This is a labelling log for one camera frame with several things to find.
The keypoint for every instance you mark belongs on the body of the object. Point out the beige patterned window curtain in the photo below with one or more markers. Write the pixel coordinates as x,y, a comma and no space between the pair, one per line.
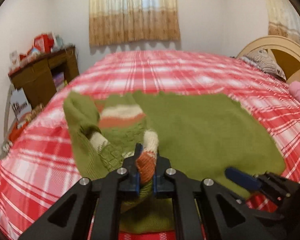
121,21

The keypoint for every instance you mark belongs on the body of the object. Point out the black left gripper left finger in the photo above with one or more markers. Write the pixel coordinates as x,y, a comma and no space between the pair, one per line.
90,209

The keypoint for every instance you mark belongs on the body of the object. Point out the white printed cardboard box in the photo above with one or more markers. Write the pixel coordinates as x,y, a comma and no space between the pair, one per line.
20,104

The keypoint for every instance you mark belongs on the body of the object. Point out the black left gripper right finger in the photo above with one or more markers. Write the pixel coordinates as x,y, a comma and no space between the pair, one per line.
206,209

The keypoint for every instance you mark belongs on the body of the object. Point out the grey patterned pillow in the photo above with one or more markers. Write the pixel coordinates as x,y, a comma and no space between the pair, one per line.
261,60

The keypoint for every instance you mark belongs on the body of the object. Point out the brown floral bag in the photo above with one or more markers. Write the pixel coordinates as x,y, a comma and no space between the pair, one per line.
28,117

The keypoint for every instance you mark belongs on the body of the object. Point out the stacked books in desk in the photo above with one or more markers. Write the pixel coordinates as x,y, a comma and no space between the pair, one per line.
59,81

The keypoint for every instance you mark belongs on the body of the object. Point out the red plastic bag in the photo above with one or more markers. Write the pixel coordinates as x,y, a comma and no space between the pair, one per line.
16,131

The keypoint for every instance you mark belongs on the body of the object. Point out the red gift boxes on desk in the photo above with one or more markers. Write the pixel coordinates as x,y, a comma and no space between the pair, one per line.
43,44

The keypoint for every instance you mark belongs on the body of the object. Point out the red white plaid bedspread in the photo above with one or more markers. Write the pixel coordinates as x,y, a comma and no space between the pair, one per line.
40,166

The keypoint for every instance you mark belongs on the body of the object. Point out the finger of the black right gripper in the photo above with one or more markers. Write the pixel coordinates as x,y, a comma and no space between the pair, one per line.
243,179

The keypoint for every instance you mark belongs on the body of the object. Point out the cream wooden headboard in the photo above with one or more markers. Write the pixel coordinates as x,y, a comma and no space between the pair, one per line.
285,52

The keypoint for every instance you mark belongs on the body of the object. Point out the beige side curtain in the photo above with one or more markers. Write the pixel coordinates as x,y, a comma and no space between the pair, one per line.
283,20

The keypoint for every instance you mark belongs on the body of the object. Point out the dark brown wooden desk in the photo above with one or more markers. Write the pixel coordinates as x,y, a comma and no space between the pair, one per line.
36,78

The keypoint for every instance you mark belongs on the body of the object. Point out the green striped knit sweater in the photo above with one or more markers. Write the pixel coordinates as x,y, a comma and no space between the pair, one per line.
201,135

